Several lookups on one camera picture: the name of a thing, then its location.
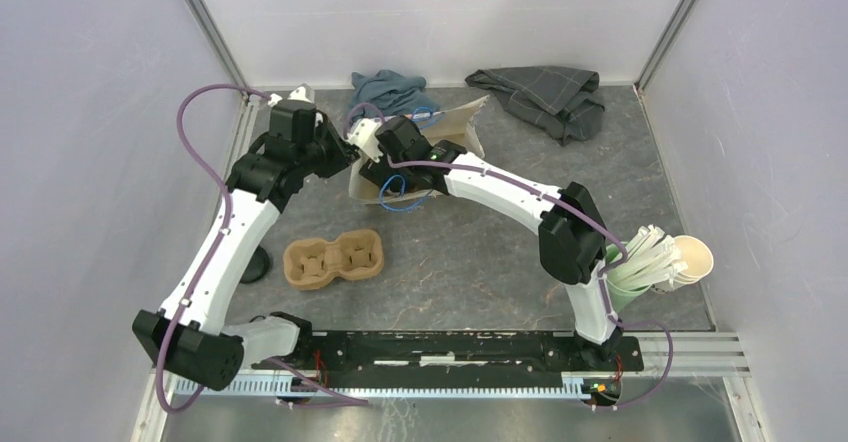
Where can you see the remaining black coffee lid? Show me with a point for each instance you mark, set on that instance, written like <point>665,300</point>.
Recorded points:
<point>258,266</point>

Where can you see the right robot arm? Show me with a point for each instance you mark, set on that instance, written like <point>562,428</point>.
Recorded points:
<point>571,235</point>

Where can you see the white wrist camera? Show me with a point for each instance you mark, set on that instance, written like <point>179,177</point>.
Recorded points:
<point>363,137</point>
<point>301,97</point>

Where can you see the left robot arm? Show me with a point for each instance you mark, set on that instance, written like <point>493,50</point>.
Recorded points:
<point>187,335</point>

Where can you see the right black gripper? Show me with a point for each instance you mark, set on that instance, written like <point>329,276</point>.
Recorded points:
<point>377,173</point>

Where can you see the green cup holder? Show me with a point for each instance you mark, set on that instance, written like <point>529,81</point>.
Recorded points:
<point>619,297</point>

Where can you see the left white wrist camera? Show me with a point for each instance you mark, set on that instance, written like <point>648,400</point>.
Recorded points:
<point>301,97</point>

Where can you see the brown cardboard cup carrier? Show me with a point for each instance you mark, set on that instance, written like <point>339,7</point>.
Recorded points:
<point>313,263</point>

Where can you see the checkered paper takeout bag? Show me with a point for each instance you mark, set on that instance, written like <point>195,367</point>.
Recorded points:
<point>436,136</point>

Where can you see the grey plaid cloth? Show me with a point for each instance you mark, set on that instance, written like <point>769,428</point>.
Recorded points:
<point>561,101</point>

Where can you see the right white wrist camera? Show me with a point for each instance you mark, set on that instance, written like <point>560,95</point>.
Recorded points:
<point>363,137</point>

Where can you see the blue cloth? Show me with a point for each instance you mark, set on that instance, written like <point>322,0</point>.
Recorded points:
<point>390,92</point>

